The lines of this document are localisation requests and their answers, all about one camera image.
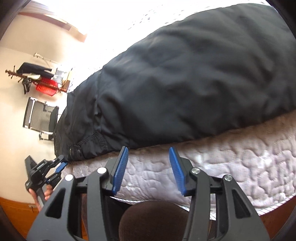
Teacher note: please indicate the white radiator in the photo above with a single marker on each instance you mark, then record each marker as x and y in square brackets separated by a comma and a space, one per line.
[61, 75]

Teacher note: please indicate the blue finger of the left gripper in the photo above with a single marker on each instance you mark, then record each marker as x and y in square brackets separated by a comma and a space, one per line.
[61, 167]

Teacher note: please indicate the black mesh office chair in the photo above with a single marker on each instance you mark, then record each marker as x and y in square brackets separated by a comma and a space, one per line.
[41, 117]

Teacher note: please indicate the black garment on rack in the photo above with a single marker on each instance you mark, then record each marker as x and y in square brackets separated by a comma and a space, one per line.
[27, 68]

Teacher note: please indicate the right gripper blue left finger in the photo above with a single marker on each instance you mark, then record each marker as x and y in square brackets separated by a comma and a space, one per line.
[115, 169]

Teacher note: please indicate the black pants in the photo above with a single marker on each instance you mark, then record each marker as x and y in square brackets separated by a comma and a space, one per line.
[214, 71]

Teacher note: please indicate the wooden coat rack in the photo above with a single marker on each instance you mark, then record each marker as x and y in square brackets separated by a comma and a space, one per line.
[35, 80]

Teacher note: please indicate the white quilted bedspread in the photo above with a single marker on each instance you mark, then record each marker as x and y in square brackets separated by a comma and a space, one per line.
[260, 158]

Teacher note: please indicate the red bag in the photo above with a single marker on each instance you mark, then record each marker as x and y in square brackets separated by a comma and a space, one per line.
[47, 86]

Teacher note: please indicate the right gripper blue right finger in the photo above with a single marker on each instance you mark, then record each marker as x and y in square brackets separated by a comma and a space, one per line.
[181, 169]

